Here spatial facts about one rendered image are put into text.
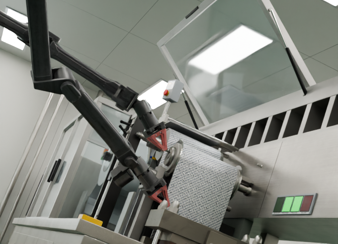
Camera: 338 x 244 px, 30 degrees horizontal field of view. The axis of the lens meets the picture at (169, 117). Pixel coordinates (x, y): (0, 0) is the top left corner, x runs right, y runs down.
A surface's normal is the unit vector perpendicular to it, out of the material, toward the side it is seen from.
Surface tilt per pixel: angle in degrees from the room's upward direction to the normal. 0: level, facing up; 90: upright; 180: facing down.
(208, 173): 90
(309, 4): 180
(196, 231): 90
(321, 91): 90
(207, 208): 90
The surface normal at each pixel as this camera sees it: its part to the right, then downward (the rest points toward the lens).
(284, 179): -0.89, -0.40
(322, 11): -0.34, 0.90
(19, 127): 0.31, -0.15
